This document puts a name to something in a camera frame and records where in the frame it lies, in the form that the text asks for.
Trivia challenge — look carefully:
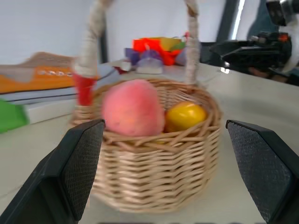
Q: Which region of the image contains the dark vertical post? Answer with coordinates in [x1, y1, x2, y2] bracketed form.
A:
[220, 0, 242, 44]

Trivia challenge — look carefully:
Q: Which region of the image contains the dark blue garment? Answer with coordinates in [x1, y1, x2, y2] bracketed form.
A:
[247, 0, 281, 41]

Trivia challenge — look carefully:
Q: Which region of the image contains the red orange bag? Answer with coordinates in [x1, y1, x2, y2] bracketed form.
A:
[132, 36, 188, 66]

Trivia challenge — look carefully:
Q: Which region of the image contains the orange flat box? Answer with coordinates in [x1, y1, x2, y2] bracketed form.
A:
[0, 52, 79, 94]

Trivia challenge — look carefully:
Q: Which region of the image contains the white flat box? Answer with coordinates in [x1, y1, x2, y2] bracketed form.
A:
[23, 93, 79, 125]

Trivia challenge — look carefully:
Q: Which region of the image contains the clear plastic container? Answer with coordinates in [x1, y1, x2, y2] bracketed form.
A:
[136, 50, 164, 75]

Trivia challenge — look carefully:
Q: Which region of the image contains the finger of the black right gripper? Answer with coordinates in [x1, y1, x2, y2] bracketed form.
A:
[221, 52, 256, 70]
[209, 40, 253, 57]

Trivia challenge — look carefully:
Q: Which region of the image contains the green object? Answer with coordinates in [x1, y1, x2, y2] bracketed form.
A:
[0, 98, 30, 134]

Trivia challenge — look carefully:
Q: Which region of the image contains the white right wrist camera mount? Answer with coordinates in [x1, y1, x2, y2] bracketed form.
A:
[279, 23, 299, 73]

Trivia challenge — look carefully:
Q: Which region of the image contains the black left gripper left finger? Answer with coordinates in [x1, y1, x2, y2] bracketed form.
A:
[0, 119, 106, 224]

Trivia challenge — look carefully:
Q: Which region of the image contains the pink peach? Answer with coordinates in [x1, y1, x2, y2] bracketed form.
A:
[101, 78, 166, 137]

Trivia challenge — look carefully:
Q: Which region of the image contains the wicker basket with handle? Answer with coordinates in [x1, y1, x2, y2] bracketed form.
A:
[69, 0, 224, 214]

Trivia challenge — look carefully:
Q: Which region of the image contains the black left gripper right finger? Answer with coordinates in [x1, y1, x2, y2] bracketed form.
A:
[225, 119, 299, 224]

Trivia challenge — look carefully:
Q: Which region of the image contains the yellow round fruit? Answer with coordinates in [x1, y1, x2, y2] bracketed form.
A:
[164, 101, 208, 134]

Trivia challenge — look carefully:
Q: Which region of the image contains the purple toy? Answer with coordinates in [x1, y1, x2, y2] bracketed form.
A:
[123, 47, 164, 66]

